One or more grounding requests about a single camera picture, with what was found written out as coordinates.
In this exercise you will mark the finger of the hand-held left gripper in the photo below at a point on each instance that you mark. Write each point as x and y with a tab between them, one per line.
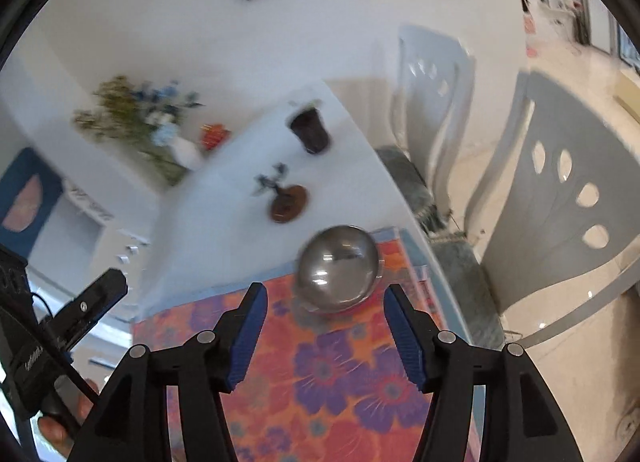
95	299

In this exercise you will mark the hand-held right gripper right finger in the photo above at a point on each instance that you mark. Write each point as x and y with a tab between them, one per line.
405	342

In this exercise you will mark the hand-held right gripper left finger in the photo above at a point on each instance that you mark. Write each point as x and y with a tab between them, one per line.
247	337

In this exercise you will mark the red steel bowl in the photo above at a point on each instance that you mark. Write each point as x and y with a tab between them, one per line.
340	267

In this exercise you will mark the person's left hand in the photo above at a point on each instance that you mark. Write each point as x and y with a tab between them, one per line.
52	434

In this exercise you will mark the grey green chair cushion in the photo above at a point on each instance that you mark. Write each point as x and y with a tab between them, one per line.
465	287
407	182

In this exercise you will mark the floral woven tablecloth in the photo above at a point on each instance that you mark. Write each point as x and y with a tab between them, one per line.
325	392

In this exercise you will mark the white carved chair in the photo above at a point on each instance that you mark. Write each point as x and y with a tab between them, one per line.
90	202

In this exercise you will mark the black phone stand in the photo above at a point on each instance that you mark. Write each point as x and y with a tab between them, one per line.
289	202

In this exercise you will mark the glass vase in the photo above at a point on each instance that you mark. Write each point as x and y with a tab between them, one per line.
165	167

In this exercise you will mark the white ceramic vase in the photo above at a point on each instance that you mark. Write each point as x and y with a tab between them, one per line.
185	152

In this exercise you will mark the grey dining chair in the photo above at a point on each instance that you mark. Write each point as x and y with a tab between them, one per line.
560	242

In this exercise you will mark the dried yellow flower bunch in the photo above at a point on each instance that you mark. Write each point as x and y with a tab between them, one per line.
110	112

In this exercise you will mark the blue and white flowers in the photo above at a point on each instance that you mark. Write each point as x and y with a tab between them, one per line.
160	112

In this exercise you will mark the red lidded tureen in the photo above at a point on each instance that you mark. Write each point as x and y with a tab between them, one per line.
215	136

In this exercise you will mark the black cup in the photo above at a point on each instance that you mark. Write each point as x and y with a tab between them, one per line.
310	129

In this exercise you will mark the white dining chair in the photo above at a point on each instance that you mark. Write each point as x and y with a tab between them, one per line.
430	92

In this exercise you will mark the blue wall poster pink circle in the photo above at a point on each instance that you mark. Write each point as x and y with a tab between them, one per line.
27	197

